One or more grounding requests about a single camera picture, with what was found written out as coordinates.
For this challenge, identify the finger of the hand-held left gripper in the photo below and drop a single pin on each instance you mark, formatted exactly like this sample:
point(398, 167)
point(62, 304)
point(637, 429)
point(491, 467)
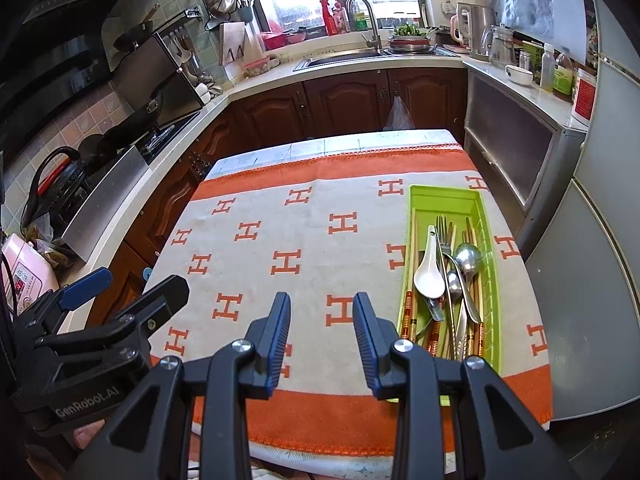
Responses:
point(160, 297)
point(85, 287)

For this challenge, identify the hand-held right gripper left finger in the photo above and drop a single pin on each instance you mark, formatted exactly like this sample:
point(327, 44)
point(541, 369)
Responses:
point(277, 340)

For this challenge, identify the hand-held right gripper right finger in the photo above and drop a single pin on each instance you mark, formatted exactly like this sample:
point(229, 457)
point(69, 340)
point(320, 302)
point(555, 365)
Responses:
point(367, 345)

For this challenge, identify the white ceramic spoon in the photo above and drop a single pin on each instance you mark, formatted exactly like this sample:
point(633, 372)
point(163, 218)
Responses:
point(430, 280)

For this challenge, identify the large steel spoon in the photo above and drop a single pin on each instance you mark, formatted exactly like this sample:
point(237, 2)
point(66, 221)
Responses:
point(467, 260)

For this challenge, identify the steel fork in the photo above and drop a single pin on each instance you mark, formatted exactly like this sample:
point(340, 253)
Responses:
point(441, 232)

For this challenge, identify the green plastic utensil tray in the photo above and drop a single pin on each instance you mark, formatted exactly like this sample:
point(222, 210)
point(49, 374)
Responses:
point(440, 200)

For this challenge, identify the person's left hand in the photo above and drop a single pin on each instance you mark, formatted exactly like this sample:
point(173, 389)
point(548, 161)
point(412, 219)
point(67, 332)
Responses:
point(87, 435)

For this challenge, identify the blue round cabinet knob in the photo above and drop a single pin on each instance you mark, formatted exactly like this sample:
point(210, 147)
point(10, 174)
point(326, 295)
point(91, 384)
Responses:
point(147, 274)

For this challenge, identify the bag of dried food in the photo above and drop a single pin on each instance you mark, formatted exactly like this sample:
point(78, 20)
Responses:
point(45, 250)

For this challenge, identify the pink rice cooker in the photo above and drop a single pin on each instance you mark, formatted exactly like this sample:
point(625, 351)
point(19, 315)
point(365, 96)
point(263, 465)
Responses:
point(25, 270)

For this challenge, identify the steel stove splash guard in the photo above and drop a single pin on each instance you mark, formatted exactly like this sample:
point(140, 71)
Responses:
point(100, 205)
point(150, 75)

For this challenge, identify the orange patterned tablecloth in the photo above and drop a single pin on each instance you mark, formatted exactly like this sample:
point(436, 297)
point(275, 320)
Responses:
point(300, 210)

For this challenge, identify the black wok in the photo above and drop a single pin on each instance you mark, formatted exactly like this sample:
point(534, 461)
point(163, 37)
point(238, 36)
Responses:
point(115, 142)

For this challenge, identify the black gas stove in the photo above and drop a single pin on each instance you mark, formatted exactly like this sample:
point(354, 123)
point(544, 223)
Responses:
point(160, 140)

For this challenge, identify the white cups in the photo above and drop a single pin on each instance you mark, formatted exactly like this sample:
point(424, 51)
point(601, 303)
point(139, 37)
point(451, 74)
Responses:
point(205, 91)

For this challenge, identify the hanging plastic bag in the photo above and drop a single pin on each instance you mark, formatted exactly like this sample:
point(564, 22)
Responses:
point(398, 117)

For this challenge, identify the black range hood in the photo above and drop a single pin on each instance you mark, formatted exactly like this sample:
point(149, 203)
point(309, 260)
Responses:
point(50, 60)

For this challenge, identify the white kitchen countertop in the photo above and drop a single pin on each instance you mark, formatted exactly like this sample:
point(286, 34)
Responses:
point(260, 85)

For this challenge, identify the hanging kitchen spatulas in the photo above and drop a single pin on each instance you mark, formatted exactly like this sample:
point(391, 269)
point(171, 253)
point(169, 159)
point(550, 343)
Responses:
point(182, 55)

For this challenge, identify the dark wooden kitchen cabinets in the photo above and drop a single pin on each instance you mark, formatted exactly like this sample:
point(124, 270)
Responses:
point(340, 100)

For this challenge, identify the pink lidded food container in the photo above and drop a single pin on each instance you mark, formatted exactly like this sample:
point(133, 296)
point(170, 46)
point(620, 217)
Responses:
point(256, 67)

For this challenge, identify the white cutting board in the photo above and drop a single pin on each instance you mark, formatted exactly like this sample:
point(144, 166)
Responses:
point(235, 40)

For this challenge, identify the grey refrigerator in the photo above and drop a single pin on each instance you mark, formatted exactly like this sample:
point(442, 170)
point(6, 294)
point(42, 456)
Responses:
point(600, 210)

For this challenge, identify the pink basin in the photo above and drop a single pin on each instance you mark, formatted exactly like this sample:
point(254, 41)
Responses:
point(275, 40)

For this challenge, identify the steel kitchen sink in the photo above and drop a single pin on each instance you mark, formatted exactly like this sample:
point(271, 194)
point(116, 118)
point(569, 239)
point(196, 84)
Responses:
point(340, 59)

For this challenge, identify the steel basin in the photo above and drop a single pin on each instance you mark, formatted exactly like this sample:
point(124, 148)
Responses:
point(410, 45)

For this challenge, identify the white bowl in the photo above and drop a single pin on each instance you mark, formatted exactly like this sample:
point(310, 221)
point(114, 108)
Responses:
point(519, 75)

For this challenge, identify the green vegetables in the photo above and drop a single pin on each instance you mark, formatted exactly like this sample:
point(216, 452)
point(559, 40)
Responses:
point(410, 30)

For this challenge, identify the steel kitchen faucet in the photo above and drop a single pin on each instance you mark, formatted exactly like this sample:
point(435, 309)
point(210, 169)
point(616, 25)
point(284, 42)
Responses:
point(372, 25)

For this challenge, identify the red spray bottle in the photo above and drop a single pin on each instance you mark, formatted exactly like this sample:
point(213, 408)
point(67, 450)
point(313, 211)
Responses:
point(330, 20)

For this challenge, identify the green dish soap bottle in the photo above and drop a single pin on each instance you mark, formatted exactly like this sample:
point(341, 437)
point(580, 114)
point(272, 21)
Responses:
point(360, 20)

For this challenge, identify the pink bottle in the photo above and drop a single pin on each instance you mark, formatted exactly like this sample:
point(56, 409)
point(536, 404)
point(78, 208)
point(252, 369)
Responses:
point(342, 20)

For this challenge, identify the glass pitcher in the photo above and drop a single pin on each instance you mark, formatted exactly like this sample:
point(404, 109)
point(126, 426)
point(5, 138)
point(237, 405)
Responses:
point(502, 47)

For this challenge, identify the white container with red label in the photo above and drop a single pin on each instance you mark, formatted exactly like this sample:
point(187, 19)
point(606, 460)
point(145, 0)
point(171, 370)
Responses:
point(584, 97)

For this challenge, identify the oil bottle with green label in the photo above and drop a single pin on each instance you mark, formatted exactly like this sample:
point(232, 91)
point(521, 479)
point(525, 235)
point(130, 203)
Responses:
point(562, 80)

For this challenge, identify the clear plastic bottle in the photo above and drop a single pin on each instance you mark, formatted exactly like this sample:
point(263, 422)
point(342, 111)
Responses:
point(548, 70)

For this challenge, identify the green food package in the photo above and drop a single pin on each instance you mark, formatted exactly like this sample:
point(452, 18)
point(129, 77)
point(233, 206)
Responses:
point(531, 57)

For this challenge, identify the steel electric kettle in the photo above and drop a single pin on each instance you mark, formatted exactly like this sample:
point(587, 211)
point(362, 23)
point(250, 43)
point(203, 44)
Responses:
point(480, 30)

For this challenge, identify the white paper sheet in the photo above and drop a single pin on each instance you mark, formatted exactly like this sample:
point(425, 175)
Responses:
point(570, 10)

